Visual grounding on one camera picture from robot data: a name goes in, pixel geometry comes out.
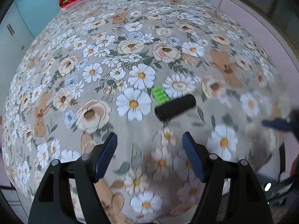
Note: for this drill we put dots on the white wardrobe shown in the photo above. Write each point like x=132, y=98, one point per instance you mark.
x=15, y=41

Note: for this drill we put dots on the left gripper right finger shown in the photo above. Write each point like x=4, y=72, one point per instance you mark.
x=246, y=201

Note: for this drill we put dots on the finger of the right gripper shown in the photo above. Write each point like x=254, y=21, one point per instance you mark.
x=290, y=124

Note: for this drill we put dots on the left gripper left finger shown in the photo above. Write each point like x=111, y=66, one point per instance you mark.
x=52, y=202

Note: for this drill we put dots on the floral bed sheet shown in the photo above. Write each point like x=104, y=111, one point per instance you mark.
x=90, y=72

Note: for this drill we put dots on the green toy brick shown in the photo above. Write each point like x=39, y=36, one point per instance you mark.
x=159, y=95

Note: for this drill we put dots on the black foam cylinder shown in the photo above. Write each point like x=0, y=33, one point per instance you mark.
x=175, y=107

